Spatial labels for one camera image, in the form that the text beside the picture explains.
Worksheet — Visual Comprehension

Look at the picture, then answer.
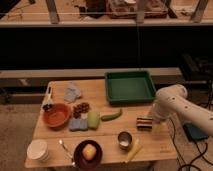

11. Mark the yellow banana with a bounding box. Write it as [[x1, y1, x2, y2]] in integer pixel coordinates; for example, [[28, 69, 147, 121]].
[[125, 139, 142, 163]]

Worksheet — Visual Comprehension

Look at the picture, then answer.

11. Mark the light green sponge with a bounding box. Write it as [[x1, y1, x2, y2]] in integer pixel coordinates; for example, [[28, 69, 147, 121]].
[[87, 112, 100, 130]]

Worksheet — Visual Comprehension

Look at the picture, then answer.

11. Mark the white handled brush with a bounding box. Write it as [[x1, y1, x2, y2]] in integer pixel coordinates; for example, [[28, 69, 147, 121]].
[[42, 87, 53, 111]]

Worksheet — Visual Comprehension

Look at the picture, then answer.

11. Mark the orange clay bowl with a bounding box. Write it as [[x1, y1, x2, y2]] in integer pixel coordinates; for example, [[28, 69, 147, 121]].
[[42, 103, 71, 128]]

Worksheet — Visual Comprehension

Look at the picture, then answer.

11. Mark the bunch of dark grapes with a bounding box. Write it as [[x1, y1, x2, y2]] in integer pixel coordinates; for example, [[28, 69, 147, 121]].
[[73, 102, 90, 118]]

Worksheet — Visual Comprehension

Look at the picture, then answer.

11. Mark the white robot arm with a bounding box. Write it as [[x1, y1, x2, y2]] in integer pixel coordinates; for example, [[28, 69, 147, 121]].
[[149, 84, 213, 137]]

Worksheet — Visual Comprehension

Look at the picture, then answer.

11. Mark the dark red plate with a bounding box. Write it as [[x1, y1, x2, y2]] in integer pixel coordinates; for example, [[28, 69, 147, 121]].
[[74, 140, 103, 171]]

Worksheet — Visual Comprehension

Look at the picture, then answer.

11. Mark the crumpled light blue cloth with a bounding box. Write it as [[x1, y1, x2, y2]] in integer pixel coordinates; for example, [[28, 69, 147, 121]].
[[64, 82, 82, 103]]

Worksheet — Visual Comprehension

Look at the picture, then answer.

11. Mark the green plastic tray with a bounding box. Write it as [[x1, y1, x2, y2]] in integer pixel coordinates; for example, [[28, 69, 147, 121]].
[[105, 71, 156, 105]]

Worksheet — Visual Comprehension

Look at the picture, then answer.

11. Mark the metal spoon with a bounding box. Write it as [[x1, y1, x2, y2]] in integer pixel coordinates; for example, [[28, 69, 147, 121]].
[[59, 139, 76, 167]]

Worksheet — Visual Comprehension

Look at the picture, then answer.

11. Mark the green chili pepper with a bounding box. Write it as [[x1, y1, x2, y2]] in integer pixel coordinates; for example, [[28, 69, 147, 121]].
[[101, 109, 122, 122]]

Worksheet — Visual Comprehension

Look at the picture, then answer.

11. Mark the blue sponge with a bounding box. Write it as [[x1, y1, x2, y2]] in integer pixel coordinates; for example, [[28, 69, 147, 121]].
[[69, 118, 88, 131]]

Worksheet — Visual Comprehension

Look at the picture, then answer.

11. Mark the black cable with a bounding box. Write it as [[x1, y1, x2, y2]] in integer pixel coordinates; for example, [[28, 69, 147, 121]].
[[169, 79, 213, 171]]

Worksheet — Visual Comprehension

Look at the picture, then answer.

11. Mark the black foot pedal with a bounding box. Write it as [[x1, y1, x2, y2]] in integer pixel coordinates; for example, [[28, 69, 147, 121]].
[[183, 123, 209, 141]]

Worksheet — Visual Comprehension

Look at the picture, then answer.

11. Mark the small metal cup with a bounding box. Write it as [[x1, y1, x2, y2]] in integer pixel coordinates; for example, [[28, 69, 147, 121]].
[[118, 131, 132, 150]]

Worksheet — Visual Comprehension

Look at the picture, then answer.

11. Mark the white paper cup stack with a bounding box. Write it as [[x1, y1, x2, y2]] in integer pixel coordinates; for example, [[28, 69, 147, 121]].
[[27, 139, 49, 162]]

